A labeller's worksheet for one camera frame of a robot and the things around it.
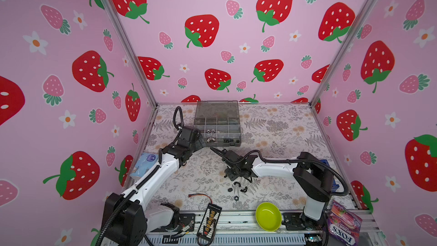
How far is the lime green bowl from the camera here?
0.75 metres

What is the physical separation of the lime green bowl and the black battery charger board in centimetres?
18

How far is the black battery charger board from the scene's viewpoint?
71 cm
